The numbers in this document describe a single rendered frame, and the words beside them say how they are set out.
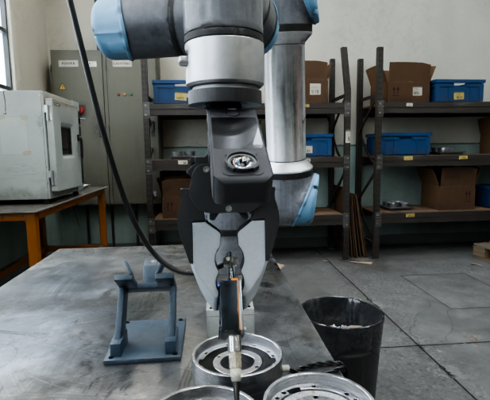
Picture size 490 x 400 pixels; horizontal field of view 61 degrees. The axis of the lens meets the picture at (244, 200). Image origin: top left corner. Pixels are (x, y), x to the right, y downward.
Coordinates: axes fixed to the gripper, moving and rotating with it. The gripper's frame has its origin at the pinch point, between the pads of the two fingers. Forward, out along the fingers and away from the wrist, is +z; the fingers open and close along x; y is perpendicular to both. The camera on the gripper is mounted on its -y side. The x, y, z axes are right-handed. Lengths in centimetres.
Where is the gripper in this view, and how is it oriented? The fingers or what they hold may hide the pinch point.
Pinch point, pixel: (229, 298)
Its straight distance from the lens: 41.4
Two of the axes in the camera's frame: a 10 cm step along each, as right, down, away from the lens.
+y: -0.9, -1.2, 9.9
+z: 0.2, 9.9, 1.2
